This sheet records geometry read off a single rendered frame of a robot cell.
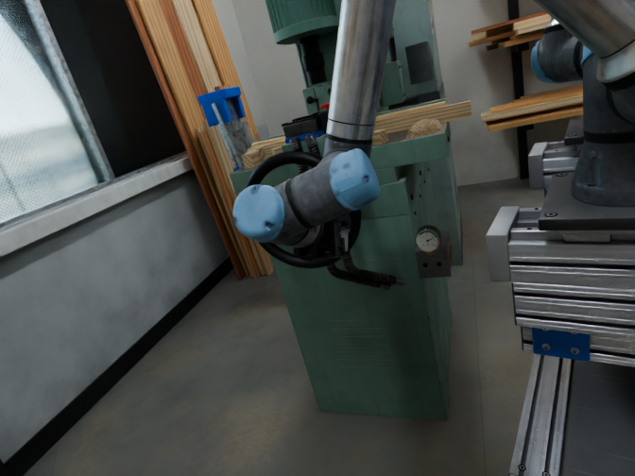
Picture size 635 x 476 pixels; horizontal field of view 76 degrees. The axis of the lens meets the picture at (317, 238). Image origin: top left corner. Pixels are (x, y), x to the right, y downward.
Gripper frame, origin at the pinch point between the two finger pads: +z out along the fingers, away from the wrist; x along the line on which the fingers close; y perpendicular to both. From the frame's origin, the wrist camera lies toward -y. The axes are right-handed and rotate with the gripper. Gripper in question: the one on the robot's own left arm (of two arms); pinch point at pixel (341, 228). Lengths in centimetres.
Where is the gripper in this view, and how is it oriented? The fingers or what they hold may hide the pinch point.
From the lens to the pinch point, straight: 86.1
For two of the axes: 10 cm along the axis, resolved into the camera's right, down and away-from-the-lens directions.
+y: 0.5, 9.9, -1.3
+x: 9.2, -1.0, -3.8
